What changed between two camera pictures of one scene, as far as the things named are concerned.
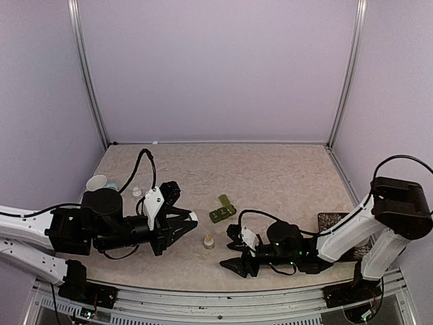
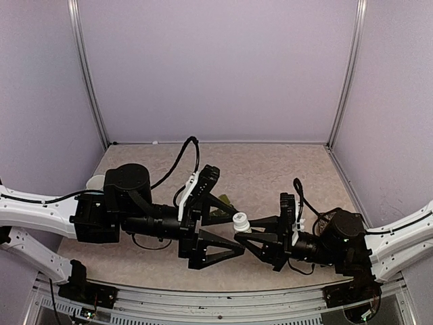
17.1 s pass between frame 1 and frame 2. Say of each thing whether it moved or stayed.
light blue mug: stayed
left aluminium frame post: stayed
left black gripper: moved
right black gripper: moved
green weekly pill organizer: stayed
